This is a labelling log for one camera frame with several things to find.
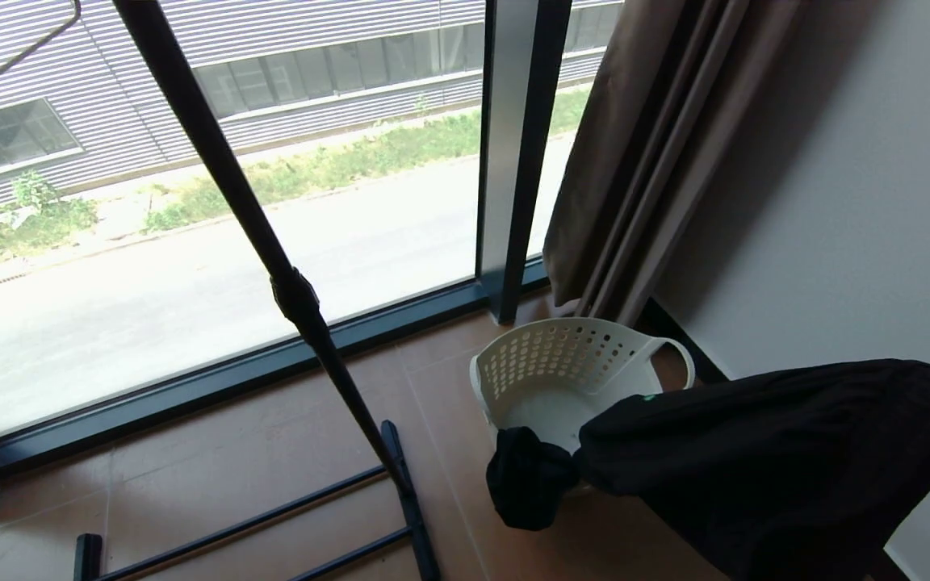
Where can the window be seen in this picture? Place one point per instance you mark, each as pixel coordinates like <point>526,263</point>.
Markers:
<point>150,323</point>

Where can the black clothes rack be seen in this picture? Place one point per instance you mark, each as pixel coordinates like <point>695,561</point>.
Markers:
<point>295,294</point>

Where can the black garment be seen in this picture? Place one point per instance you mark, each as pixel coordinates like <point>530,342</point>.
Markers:
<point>772,468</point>
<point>529,484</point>

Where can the white laundry basket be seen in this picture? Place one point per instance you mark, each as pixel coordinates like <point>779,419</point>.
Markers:
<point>546,403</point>

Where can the brown curtain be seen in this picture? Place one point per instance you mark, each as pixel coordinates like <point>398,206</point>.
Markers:
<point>643,161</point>

